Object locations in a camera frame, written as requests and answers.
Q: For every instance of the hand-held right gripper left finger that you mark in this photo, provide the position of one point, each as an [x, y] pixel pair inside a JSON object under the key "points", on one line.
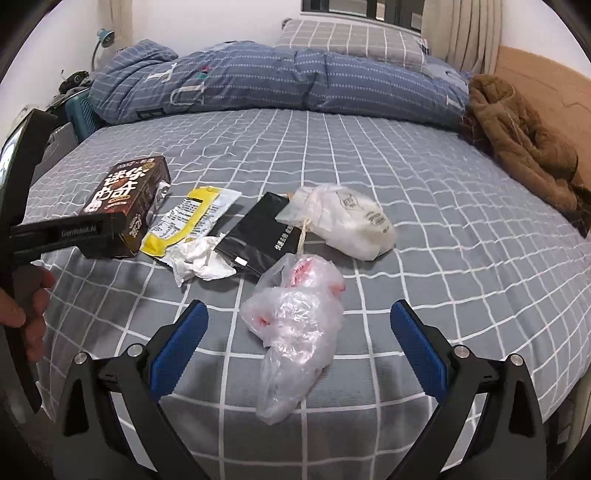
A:
{"points": [[180, 350]]}

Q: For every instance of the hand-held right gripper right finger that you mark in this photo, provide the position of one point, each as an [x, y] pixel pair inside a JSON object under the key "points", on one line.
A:
{"points": [[420, 350]]}

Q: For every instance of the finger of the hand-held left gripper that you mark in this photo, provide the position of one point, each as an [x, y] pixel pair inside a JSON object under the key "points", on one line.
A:
{"points": [[69, 233]]}

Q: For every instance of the dark brown cookie box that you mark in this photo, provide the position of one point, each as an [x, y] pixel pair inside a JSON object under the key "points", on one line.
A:
{"points": [[129, 189]]}

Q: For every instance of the white tissue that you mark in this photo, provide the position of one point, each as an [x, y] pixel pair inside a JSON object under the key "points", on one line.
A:
{"points": [[198, 261]]}

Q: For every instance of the yellow snack wrapper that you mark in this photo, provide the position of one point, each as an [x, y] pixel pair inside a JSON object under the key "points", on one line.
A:
{"points": [[184, 217]]}

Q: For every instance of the clear bag with red print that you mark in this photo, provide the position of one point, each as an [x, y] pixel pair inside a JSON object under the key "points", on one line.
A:
{"points": [[295, 323]]}

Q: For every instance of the white translucent plastic bag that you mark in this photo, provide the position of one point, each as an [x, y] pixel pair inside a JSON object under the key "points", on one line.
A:
{"points": [[351, 226]]}

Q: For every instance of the black packet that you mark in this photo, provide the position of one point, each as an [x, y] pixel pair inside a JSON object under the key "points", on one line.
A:
{"points": [[258, 230]]}

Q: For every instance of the person's left hand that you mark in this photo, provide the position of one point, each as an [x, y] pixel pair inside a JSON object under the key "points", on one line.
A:
{"points": [[11, 309]]}

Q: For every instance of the grey suitcase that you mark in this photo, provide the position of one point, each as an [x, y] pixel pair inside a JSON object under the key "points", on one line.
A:
{"points": [[60, 141]]}

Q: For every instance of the grey checked bed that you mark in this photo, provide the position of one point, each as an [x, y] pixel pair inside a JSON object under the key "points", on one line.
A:
{"points": [[415, 300]]}

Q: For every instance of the teal suitcase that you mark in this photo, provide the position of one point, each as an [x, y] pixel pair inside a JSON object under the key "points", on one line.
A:
{"points": [[78, 115]]}

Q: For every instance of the dark clutter pile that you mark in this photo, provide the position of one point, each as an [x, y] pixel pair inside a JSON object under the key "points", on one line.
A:
{"points": [[74, 83]]}

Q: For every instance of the blue desk lamp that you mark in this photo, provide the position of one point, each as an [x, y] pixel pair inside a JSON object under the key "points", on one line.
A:
{"points": [[106, 37]]}

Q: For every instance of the narrow beige curtain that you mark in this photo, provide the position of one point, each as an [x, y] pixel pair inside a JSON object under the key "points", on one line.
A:
{"points": [[119, 7]]}

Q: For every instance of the brown jacket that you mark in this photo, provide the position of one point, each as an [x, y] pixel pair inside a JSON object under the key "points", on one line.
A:
{"points": [[517, 134]]}

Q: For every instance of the blue striped quilt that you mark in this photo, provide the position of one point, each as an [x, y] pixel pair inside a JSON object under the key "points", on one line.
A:
{"points": [[277, 78]]}

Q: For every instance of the wooden headboard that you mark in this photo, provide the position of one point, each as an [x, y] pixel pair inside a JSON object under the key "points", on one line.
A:
{"points": [[554, 83]]}

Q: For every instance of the grey checked pillow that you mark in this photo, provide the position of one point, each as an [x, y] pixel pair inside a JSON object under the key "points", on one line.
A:
{"points": [[351, 39]]}

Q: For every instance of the wide beige curtain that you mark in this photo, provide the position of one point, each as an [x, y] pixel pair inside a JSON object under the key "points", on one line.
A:
{"points": [[461, 32]]}

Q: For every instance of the dark framed window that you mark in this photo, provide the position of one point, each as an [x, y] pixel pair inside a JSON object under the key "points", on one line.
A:
{"points": [[360, 9]]}

